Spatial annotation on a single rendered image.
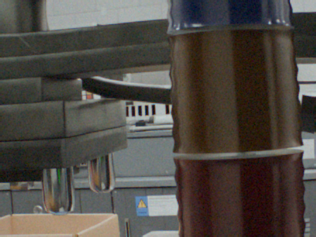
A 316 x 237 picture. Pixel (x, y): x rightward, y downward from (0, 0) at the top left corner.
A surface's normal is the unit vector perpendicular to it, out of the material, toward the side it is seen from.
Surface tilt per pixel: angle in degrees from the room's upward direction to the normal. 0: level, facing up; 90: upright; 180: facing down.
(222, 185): 104
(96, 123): 90
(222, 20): 76
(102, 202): 90
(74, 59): 90
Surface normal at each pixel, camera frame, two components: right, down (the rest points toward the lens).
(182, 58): -0.77, 0.32
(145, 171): -0.15, 0.06
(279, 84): 0.55, -0.23
